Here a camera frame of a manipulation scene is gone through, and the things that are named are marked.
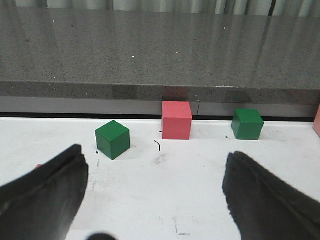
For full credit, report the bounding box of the green cube block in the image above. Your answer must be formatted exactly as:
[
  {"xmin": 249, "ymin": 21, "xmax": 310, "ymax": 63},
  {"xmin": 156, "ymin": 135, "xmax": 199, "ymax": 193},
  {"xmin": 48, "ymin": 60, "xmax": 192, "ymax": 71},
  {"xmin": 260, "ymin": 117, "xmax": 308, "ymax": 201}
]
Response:
[
  {"xmin": 95, "ymin": 120, "xmax": 130, "ymax": 160},
  {"xmin": 231, "ymin": 108, "xmax": 264, "ymax": 140}
]

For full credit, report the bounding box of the pink plastic bin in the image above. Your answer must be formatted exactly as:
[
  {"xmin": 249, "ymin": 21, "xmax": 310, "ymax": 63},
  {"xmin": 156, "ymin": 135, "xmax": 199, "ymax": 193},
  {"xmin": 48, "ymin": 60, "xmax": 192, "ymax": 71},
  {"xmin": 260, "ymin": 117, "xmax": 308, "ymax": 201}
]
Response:
[{"xmin": 312, "ymin": 106, "xmax": 320, "ymax": 136}]

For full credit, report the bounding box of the green cube block right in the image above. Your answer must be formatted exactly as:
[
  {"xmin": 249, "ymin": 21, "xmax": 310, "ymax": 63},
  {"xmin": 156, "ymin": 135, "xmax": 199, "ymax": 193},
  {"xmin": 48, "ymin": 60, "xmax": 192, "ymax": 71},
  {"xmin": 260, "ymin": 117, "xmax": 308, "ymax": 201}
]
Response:
[{"xmin": 231, "ymin": 108, "xmax": 264, "ymax": 140}]

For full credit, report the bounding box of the grey stone counter ledge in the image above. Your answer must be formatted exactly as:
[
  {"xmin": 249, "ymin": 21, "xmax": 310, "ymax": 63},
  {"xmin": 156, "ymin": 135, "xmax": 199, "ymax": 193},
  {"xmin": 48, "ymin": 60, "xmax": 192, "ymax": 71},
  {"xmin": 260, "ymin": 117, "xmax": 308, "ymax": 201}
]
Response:
[{"xmin": 0, "ymin": 7, "xmax": 320, "ymax": 118}]

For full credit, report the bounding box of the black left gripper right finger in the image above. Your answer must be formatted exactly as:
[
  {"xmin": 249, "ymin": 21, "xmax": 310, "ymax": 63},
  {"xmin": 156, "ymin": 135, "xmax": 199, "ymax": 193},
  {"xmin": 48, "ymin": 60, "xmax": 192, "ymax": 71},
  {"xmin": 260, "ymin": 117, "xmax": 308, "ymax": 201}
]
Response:
[{"xmin": 222, "ymin": 151, "xmax": 320, "ymax": 240}]

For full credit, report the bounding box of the large pink cube block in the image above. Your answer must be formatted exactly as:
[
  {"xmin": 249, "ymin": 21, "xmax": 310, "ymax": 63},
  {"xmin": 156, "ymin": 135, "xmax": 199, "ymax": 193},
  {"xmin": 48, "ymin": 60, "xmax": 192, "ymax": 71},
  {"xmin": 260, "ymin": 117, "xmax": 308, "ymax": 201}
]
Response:
[{"xmin": 34, "ymin": 164, "xmax": 42, "ymax": 170}]

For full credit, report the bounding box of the green cube block left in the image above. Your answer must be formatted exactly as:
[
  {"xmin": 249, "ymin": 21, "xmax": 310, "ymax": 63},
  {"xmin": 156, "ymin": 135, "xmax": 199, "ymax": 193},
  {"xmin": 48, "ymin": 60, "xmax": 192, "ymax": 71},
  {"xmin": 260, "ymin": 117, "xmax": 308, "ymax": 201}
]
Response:
[{"xmin": 95, "ymin": 120, "xmax": 130, "ymax": 160}]

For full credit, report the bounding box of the red cube block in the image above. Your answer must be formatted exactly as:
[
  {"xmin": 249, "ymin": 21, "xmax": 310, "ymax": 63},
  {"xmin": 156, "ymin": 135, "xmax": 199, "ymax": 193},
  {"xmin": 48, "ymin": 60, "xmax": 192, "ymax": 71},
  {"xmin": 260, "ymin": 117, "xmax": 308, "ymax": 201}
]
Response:
[{"xmin": 161, "ymin": 101, "xmax": 193, "ymax": 140}]

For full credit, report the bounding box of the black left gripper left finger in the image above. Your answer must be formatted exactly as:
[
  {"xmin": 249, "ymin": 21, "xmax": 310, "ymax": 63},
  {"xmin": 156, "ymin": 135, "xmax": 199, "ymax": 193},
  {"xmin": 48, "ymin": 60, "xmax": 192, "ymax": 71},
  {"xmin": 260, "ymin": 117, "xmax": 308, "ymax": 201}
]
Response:
[{"xmin": 0, "ymin": 144, "xmax": 89, "ymax": 240}]

